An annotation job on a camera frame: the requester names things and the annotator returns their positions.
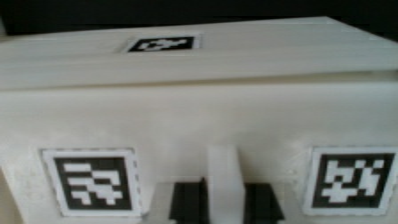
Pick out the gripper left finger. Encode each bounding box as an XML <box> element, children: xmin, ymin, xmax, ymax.
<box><xmin>168</xmin><ymin>180</ymin><xmax>209</xmax><ymax>224</ymax></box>

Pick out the white cabinet door panel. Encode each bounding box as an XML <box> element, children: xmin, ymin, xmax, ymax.
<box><xmin>221</xmin><ymin>83</ymin><xmax>398</xmax><ymax>224</ymax></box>
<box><xmin>0</xmin><ymin>86</ymin><xmax>236</xmax><ymax>224</ymax></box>

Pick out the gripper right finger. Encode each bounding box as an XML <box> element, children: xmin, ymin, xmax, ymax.
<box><xmin>243</xmin><ymin>183</ymin><xmax>284</xmax><ymax>224</ymax></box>

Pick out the white cabinet body box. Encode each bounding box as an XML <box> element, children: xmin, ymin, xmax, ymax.
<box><xmin>0</xmin><ymin>17</ymin><xmax>398</xmax><ymax>91</ymax></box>

